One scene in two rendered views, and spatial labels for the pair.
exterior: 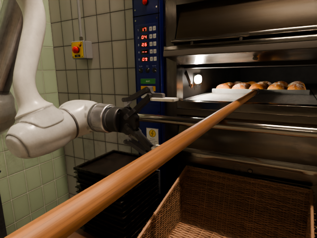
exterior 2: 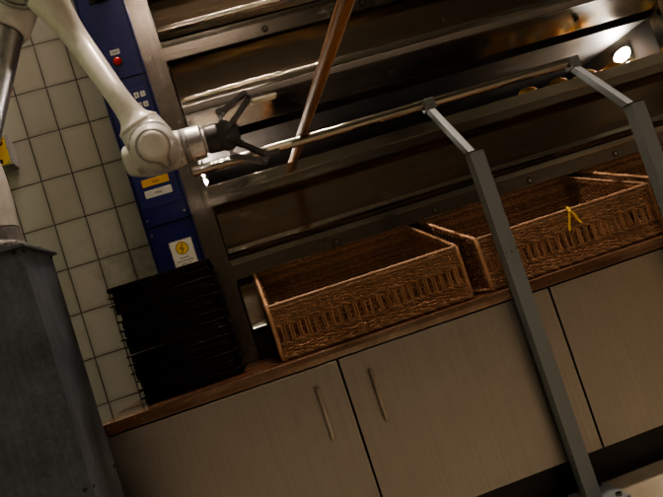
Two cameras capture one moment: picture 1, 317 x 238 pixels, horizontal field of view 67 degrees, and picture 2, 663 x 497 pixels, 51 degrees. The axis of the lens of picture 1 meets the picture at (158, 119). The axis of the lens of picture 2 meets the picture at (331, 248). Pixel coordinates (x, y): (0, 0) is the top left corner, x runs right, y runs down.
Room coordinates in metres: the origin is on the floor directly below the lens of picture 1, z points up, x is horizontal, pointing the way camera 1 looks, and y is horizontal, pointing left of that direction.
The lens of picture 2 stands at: (-0.82, 1.05, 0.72)
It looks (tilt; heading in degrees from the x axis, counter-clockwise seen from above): 3 degrees up; 322
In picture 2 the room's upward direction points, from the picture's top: 18 degrees counter-clockwise
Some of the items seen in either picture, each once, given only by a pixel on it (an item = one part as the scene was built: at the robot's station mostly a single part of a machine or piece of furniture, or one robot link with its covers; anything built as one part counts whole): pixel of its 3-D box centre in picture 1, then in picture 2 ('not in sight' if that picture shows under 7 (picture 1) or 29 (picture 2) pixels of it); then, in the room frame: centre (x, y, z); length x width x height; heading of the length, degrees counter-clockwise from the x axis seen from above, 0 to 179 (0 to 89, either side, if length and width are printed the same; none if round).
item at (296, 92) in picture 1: (259, 89); not in sight; (1.60, -0.69, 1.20); 0.55 x 0.36 x 0.03; 61
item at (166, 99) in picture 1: (164, 99); (263, 98); (0.62, -0.02, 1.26); 0.07 x 0.03 x 0.01; 61
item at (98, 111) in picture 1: (105, 118); (194, 143); (0.72, 0.16, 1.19); 0.09 x 0.06 x 0.09; 151
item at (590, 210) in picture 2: not in sight; (531, 226); (0.51, -0.77, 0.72); 0.56 x 0.49 x 0.28; 61
